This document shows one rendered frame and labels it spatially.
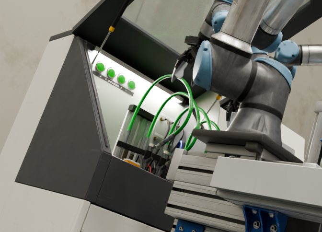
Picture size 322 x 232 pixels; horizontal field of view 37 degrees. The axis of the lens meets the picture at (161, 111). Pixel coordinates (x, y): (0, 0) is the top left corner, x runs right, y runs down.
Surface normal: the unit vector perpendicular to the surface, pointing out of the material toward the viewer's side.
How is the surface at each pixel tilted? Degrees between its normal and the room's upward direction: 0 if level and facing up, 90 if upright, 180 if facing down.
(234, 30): 115
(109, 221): 90
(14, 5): 90
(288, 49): 90
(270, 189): 90
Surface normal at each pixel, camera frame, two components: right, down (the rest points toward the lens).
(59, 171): -0.73, -0.41
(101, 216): 0.61, -0.02
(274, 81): 0.22, -0.21
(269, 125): 0.43, -0.41
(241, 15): -0.30, 0.10
